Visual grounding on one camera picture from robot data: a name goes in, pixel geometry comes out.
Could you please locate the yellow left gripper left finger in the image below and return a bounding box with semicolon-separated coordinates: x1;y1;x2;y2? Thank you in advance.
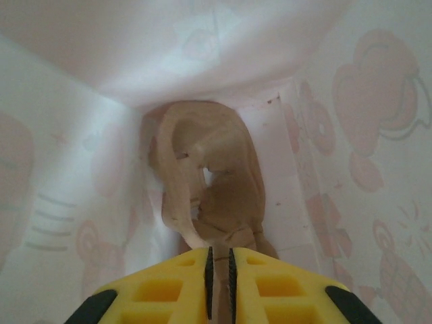
67;247;214;324

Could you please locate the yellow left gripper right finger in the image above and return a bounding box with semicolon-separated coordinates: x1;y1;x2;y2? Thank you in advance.
228;247;375;324

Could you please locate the brown pulp cup carrier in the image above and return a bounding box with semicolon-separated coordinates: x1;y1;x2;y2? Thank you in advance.
147;100;280;324

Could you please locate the red white paper bag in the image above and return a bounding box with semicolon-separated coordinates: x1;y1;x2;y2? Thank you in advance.
0;0;432;324

